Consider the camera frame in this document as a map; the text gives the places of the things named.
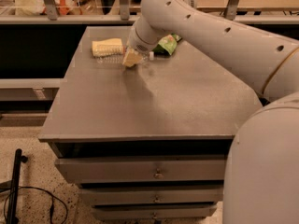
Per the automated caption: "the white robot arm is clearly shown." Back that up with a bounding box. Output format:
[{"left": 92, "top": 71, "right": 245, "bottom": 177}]
[{"left": 129, "top": 0, "right": 299, "bottom": 224}]

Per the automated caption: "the black floor cable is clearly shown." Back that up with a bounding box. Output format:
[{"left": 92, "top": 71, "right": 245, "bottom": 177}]
[{"left": 2, "top": 186, "right": 69, "bottom": 224}]

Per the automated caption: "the clear plastic water bottle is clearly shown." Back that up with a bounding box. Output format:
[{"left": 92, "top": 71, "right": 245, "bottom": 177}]
[{"left": 96, "top": 51, "right": 154, "bottom": 64}]

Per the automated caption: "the green chip bag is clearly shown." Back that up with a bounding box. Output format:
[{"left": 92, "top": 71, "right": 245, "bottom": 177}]
[{"left": 153, "top": 34, "right": 181, "bottom": 56}]

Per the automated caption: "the grey drawer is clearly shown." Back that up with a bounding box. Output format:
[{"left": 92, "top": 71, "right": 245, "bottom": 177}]
[
  {"left": 92, "top": 204, "right": 217, "bottom": 220},
  {"left": 79, "top": 185, "right": 223, "bottom": 205},
  {"left": 55, "top": 155, "right": 225, "bottom": 184}
]

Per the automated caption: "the grey metal railing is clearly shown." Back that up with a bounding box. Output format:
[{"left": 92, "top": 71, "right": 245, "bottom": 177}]
[{"left": 0, "top": 0, "right": 299, "bottom": 23}]

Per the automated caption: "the black stand pole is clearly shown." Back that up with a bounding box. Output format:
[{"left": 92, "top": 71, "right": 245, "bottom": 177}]
[{"left": 7, "top": 148, "right": 28, "bottom": 224}]

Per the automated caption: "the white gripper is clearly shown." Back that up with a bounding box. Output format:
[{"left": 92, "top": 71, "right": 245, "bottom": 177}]
[{"left": 122, "top": 25, "right": 159, "bottom": 67}]

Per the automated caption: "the yellow sponge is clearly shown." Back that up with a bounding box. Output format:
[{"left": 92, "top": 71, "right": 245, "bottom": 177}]
[{"left": 92, "top": 38, "right": 124, "bottom": 57}]

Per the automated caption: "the top grey drawer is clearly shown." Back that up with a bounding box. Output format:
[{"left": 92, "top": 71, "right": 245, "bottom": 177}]
[{"left": 55, "top": 155, "right": 225, "bottom": 184}]

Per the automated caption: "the middle grey drawer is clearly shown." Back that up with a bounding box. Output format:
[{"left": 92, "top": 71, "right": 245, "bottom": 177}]
[{"left": 79, "top": 185, "right": 223, "bottom": 205}]

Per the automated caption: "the bottom grey drawer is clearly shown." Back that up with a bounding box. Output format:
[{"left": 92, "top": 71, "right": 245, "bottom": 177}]
[{"left": 92, "top": 204, "right": 217, "bottom": 220}]

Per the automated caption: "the grey drawer cabinet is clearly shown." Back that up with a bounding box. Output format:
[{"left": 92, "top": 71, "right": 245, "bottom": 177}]
[{"left": 39, "top": 27, "right": 261, "bottom": 210}]

